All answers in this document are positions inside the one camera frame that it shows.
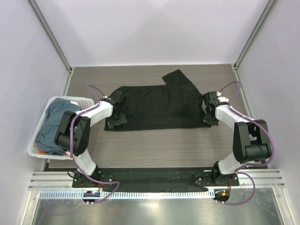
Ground black t-shirt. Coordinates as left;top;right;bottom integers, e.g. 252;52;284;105
105;69;210;131

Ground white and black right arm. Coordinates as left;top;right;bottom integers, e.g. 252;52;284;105
204;103;275;186

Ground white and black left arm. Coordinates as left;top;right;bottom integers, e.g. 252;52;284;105
54;97;127;187

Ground white plastic laundry basket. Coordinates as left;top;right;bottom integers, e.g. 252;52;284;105
28;96;94;160

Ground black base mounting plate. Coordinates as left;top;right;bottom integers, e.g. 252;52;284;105
72;167;240;193

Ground grey-blue t-shirt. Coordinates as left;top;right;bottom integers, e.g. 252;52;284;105
35;98;81;154

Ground orange garment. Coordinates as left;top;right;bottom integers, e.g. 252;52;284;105
39;151;69;157

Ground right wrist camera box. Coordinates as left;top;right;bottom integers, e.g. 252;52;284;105
203;91;229;107

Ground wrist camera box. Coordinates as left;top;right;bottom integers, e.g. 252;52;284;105
102;91;125;105
203;91;229;107

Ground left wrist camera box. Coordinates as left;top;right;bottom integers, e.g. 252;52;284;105
102;91;125;105

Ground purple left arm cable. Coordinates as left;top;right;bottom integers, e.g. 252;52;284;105
69;85;120;204

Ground aluminium front rail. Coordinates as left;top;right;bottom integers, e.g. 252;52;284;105
28;169;285;190

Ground slotted white cable duct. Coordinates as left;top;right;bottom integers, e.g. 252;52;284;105
39;189;215;200

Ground right aluminium frame post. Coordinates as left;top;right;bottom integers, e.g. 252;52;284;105
232;0;277;71

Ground aluminium frame post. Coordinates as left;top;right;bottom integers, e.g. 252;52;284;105
27;0;72;74
232;0;277;71

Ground left aluminium frame post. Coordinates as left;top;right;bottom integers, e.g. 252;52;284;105
27;0;72;74

